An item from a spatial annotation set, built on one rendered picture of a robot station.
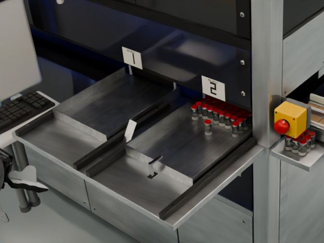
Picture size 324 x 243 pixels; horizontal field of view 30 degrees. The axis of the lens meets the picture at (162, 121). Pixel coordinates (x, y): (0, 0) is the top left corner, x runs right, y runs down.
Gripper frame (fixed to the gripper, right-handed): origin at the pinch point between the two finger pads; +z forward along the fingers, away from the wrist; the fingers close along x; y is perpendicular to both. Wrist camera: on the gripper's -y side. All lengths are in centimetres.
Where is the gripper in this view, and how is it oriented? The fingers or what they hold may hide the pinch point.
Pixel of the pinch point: (29, 208)
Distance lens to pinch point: 135.2
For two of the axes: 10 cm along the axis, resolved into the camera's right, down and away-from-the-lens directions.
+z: 8.6, 4.7, -2.0
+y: 3.4, -8.2, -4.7
